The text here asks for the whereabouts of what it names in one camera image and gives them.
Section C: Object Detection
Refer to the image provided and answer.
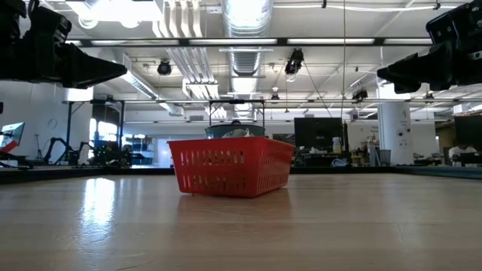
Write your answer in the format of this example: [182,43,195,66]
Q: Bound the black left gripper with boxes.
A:
[0,0,128,90]

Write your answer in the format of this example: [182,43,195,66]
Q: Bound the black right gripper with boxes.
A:
[377,0,482,94]

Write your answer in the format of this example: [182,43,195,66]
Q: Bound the white round pillar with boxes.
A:
[377,84,413,166]

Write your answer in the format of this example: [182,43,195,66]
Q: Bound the dark wide monitor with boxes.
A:
[453,114,482,166]

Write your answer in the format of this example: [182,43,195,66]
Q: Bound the black background robot rig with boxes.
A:
[41,137,136,166]

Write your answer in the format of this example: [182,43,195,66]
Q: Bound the person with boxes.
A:
[447,145,477,166]

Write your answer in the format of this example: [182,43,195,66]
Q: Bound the tilted screen with red stripe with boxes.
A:
[0,121,26,154]

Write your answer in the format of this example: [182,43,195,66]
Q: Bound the black computer monitor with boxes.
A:
[293,117,344,148]

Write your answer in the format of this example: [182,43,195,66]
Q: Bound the black overhead light bar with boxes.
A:
[66,36,434,47]

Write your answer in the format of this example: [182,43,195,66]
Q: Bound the red plastic slotted basket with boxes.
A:
[168,136,295,199]

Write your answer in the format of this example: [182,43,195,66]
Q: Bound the black metal stand frame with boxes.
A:
[62,99,127,166]

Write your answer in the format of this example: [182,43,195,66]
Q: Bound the thin hanging wire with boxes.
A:
[340,0,346,120]

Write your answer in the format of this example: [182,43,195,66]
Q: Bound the black hanging camera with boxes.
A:
[285,47,304,75]

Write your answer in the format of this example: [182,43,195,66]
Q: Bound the silver ventilation duct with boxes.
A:
[221,0,274,117]

